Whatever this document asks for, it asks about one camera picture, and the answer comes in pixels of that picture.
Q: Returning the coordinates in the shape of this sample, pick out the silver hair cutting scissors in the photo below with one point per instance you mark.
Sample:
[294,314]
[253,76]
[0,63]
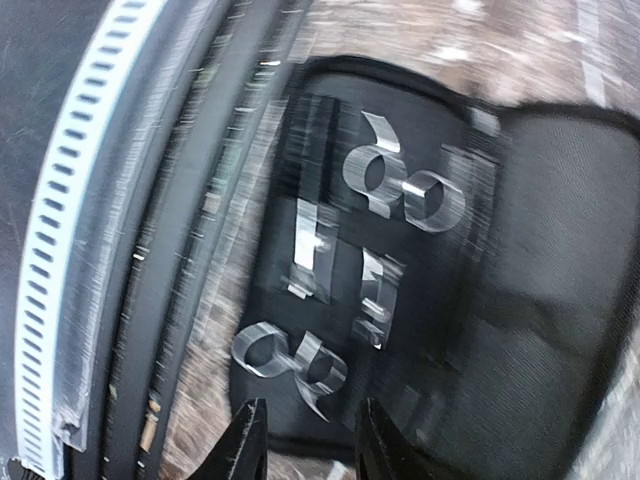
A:
[431,202]

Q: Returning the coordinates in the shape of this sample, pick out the black zippered tool case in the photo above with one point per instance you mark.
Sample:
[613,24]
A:
[507,327]

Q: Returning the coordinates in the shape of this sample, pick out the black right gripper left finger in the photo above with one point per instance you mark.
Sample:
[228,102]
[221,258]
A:
[241,452]

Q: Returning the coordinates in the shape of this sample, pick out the silver thinning scissors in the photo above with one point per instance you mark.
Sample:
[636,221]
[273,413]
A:
[262,349]

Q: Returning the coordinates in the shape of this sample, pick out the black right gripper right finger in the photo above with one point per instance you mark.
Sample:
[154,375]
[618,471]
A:
[381,452]

